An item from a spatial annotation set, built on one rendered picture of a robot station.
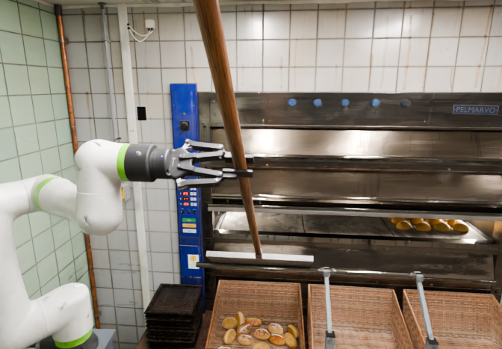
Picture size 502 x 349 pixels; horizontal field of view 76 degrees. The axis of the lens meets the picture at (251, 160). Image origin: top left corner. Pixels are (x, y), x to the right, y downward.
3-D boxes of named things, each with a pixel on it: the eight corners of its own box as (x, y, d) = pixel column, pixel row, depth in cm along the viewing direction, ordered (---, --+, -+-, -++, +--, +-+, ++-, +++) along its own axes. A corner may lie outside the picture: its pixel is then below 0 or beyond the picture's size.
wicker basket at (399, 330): (305, 317, 223) (306, 282, 217) (390, 324, 217) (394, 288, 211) (309, 380, 176) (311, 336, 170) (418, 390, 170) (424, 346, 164)
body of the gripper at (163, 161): (163, 155, 84) (199, 156, 83) (157, 185, 80) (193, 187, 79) (154, 140, 77) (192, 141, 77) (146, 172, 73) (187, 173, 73)
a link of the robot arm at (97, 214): (37, 179, 97) (78, 177, 105) (38, 217, 98) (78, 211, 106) (84, 195, 72) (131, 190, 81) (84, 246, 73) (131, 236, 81)
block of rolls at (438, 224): (373, 199, 278) (373, 193, 277) (431, 202, 274) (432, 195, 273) (397, 231, 219) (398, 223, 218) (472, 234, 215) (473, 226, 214)
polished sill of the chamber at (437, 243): (214, 234, 223) (214, 229, 222) (492, 246, 207) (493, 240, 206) (213, 238, 217) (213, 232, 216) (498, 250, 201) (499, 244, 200)
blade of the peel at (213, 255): (313, 261, 163) (313, 255, 164) (205, 255, 167) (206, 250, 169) (307, 273, 194) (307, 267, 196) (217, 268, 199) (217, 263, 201)
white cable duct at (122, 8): (147, 338, 241) (118, 4, 189) (153, 339, 241) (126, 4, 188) (146, 341, 239) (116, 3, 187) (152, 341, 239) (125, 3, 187)
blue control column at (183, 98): (227, 250, 430) (224, 84, 381) (239, 251, 428) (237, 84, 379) (186, 379, 243) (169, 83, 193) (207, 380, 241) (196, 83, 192)
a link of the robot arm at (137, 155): (118, 170, 72) (128, 134, 76) (137, 190, 82) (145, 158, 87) (145, 170, 72) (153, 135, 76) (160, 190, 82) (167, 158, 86)
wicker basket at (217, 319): (219, 313, 228) (217, 278, 221) (299, 317, 224) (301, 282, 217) (204, 373, 181) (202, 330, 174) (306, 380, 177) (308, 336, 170)
